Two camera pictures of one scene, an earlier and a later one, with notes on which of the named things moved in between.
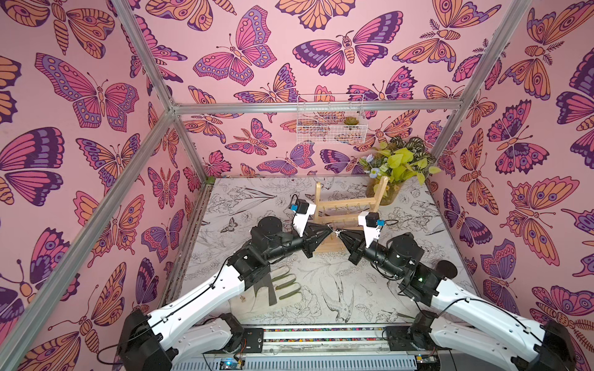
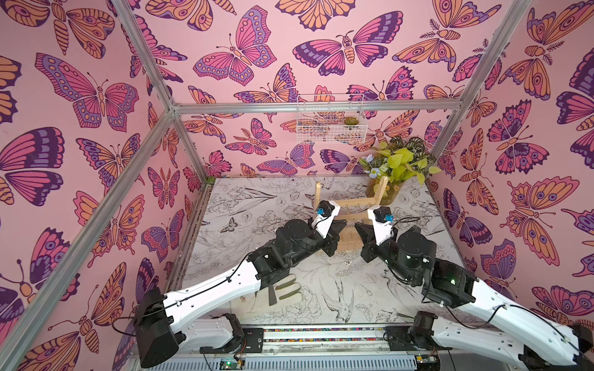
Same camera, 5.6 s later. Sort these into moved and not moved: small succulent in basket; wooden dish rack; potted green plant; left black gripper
Moved: left black gripper
Not moved: potted green plant; wooden dish rack; small succulent in basket
